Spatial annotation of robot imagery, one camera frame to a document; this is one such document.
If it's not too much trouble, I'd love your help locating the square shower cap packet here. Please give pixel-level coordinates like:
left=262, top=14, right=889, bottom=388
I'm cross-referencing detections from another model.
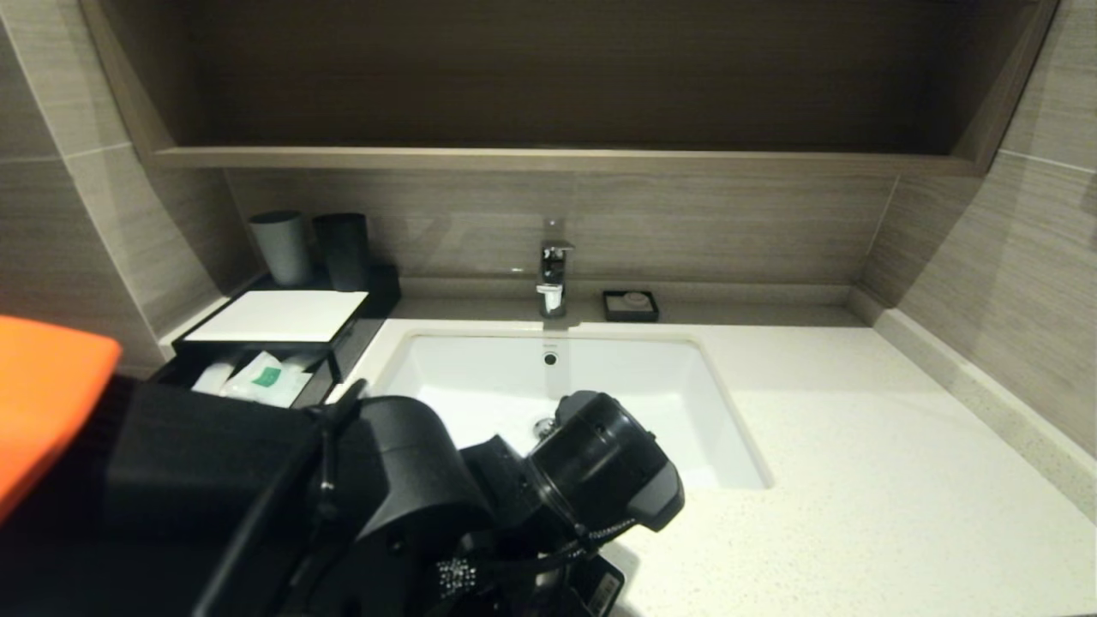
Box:
left=221, top=350, right=316, bottom=409

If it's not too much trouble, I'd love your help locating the dark tumbler cup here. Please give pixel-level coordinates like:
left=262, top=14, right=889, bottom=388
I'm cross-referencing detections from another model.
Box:
left=313, top=212, right=373, bottom=292

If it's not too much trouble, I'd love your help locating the long dental kit packet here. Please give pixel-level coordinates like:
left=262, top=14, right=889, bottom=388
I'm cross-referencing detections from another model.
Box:
left=190, top=360, right=237, bottom=397

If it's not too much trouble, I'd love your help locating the black box white ribbed top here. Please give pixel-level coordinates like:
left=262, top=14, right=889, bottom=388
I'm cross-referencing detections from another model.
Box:
left=171, top=264, right=402, bottom=384

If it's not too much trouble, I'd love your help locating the white sink basin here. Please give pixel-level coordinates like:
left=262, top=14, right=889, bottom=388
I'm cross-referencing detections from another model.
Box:
left=330, top=330, right=772, bottom=491

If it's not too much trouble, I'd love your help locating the black soap dish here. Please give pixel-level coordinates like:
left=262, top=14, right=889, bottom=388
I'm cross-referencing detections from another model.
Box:
left=602, top=291, right=660, bottom=324

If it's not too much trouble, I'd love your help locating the chrome faucet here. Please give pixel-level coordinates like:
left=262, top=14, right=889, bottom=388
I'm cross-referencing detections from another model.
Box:
left=537, top=219, right=577, bottom=320

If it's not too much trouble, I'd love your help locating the grey cup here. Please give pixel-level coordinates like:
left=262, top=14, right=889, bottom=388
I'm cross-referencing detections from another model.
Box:
left=249, top=210, right=314, bottom=286

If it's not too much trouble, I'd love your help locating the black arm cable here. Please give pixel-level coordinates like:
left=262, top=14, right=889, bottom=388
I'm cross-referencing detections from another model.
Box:
left=193, top=377, right=639, bottom=617

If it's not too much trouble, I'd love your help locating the wooden wall shelf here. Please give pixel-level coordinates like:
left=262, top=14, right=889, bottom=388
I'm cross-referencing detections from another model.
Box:
left=81, top=0, right=1062, bottom=179

